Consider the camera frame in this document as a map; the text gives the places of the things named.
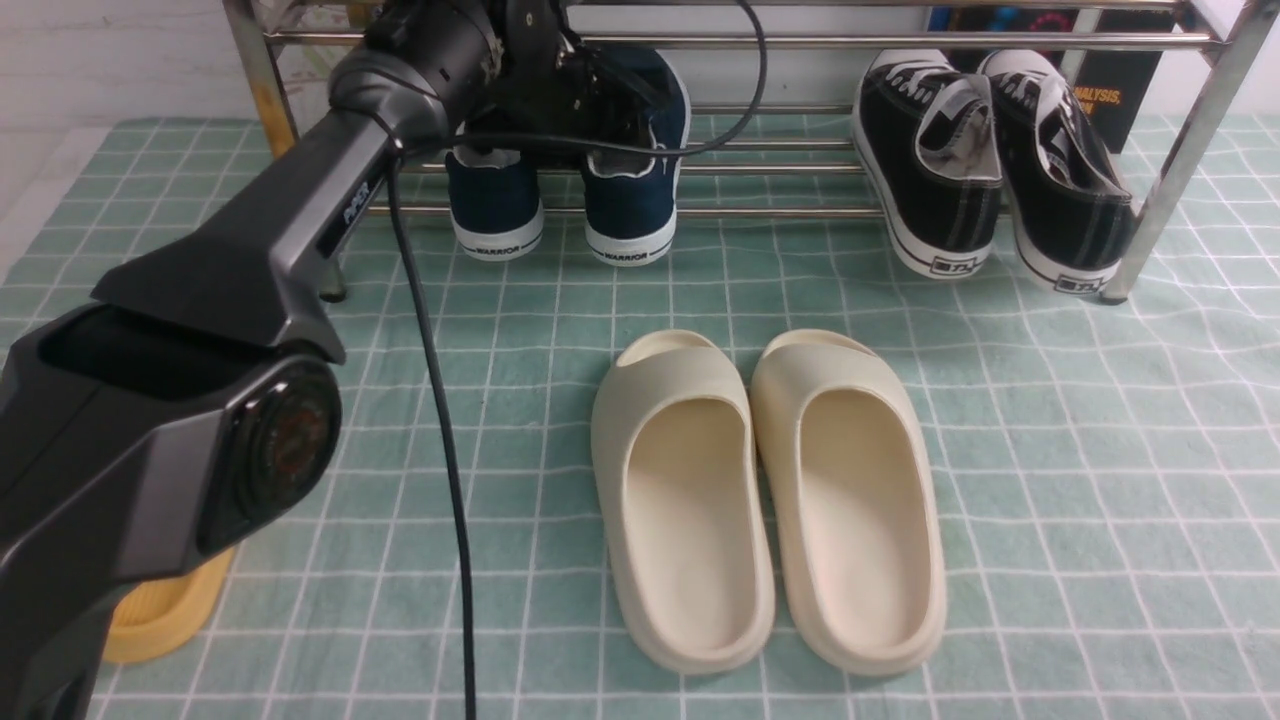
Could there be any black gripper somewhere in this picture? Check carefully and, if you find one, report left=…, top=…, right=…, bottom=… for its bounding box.
left=465, top=1, right=666, bottom=167

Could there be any navy sneaker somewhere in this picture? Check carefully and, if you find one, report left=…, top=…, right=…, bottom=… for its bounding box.
left=580, top=46, right=692, bottom=266
left=444, top=146, right=545, bottom=263

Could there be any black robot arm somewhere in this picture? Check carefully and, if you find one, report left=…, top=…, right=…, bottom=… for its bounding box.
left=1, top=1, right=672, bottom=719

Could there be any metal shoe rack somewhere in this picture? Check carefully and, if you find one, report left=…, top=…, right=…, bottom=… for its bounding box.
left=223, top=1, right=1277, bottom=306

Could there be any black book behind rack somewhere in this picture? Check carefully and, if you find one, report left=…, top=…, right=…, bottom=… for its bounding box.
left=927, top=6, right=1176, bottom=152

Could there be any left black canvas sneaker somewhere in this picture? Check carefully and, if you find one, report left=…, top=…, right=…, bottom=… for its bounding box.
left=851, top=47, right=1004, bottom=281

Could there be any black canvas sneaker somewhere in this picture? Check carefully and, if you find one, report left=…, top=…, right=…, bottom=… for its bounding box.
left=978, top=49, right=1137, bottom=296
left=851, top=47, right=1004, bottom=281

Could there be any left cream slipper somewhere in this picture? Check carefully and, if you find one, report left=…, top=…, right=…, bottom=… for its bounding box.
left=590, top=329, right=776, bottom=675

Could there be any cream slipper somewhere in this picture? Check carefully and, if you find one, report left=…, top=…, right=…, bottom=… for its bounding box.
left=749, top=329, right=947, bottom=676
left=590, top=329, right=776, bottom=675

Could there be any right cream slipper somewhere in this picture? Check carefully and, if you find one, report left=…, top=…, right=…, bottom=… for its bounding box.
left=749, top=329, right=947, bottom=676

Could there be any right black canvas sneaker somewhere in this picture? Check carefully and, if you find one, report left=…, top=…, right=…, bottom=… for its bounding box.
left=978, top=49, right=1137, bottom=296

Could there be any right yellow slipper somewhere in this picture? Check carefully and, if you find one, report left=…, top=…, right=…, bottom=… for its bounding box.
left=102, top=547, right=236, bottom=664

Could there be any green checked cloth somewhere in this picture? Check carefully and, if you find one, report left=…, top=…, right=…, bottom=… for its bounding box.
left=0, top=115, right=1280, bottom=720

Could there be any black cable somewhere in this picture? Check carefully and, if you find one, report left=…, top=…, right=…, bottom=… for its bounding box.
left=385, top=0, right=769, bottom=720

